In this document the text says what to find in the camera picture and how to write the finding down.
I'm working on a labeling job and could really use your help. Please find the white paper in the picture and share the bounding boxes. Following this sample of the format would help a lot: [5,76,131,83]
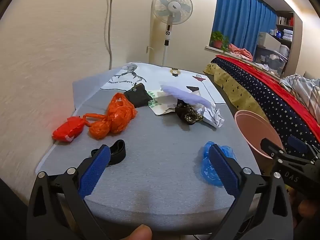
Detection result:
[197,102,224,128]

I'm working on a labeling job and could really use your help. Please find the person's left hand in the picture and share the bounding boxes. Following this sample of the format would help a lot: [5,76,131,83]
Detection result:
[117,224,152,240]

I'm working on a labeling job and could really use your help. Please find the cream plastic bag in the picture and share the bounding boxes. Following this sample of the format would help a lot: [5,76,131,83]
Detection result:
[156,91,202,110]

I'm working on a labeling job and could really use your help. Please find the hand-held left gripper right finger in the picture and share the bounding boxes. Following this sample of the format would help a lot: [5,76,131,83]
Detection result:
[209,144,294,240]

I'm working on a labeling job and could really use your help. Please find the pink folded cloth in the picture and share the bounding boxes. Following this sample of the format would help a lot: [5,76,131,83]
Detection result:
[228,43,254,61]

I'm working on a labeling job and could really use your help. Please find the potted green plant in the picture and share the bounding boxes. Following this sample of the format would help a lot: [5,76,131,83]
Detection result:
[210,31,231,53]

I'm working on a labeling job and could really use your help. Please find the white printed cloth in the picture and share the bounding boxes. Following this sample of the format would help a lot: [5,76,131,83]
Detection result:
[100,62,227,106]

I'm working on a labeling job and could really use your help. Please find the navy starry bed sheet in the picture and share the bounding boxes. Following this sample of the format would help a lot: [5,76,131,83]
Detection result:
[211,57,320,156]

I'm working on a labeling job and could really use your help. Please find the black pouch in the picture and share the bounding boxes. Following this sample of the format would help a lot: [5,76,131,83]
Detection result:
[124,82,153,108]

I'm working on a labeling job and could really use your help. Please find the pink round bin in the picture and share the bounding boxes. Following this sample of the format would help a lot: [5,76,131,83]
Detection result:
[234,110,284,175]

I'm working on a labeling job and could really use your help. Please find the red plastic packet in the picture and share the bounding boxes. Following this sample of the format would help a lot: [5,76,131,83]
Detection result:
[52,116,84,143]

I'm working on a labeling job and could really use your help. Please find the grey bed headboard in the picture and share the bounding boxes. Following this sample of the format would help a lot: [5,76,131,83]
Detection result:
[303,71,320,81]

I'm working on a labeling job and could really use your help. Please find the black elastic band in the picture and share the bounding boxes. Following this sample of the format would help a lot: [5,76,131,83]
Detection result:
[90,139,126,166]

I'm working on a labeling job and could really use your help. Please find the wooden shelf unit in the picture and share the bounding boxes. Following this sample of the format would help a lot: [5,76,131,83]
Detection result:
[275,10,301,77]

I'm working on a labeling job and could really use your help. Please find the blue plastic shoe cover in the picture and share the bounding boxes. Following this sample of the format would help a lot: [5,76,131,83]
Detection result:
[200,141,237,188]

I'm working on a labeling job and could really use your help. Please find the black gold wrapper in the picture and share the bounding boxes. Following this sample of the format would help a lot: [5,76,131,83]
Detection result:
[174,99,204,126]

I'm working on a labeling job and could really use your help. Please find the plaid quilt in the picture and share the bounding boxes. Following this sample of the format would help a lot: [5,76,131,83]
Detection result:
[279,74,320,123]

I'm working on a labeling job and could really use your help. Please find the large clear storage bin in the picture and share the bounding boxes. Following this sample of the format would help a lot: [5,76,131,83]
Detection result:
[255,45,287,76]

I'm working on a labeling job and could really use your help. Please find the knotted orange plastic bag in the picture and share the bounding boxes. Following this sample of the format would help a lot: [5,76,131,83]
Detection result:
[82,114,113,141]

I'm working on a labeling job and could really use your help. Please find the white green-print plastic bag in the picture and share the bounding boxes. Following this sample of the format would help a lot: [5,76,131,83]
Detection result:
[147,89,178,116]

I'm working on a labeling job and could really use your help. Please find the grey wall cable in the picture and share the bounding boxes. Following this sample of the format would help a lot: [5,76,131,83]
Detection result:
[105,0,118,70]

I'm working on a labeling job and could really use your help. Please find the yellow starry bed skirt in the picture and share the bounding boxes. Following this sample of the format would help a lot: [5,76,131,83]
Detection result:
[203,62,251,121]

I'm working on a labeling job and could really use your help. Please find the blue curtain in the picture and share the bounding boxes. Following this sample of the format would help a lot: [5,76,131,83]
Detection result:
[212,0,278,58]

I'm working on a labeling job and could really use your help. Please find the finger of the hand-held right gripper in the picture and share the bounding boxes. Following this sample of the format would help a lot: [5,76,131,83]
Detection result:
[260,138,287,159]
[287,135,320,159]

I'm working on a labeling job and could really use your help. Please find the grey covered table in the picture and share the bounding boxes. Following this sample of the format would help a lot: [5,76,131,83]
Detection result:
[37,61,253,237]

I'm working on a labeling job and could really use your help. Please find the small clear lidded box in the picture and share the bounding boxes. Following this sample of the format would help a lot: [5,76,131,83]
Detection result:
[279,44,291,58]

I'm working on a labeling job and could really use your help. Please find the beige storage box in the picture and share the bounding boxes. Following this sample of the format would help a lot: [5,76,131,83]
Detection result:
[257,32,282,52]

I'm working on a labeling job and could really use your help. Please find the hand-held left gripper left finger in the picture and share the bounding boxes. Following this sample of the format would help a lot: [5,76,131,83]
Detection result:
[26,144,112,240]

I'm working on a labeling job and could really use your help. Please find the white standing fan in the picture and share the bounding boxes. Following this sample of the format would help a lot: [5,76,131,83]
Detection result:
[151,0,194,67]

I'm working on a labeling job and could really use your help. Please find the person's right hand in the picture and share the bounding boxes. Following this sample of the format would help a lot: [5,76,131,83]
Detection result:
[297,199,320,219]

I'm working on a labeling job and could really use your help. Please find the white windowsill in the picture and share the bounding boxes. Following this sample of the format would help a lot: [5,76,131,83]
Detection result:
[205,45,281,80]

